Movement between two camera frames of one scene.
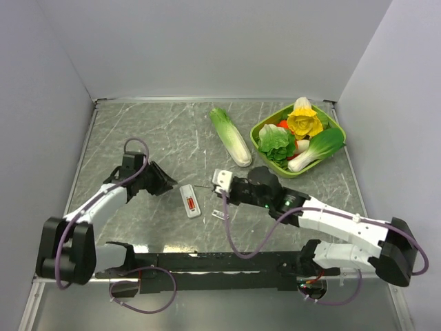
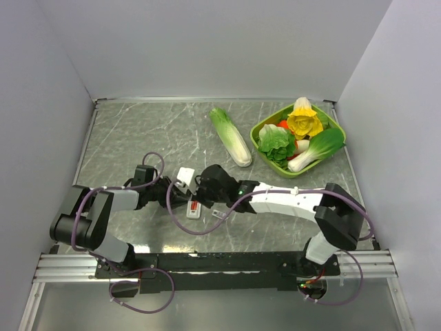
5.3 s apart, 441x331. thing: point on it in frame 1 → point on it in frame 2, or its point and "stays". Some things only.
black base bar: (243, 271) stays
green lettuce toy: (276, 143) stays
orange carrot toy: (283, 124) stays
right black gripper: (231, 196) → (200, 183)
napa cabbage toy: (232, 137) stays
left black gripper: (163, 182) → (178, 198)
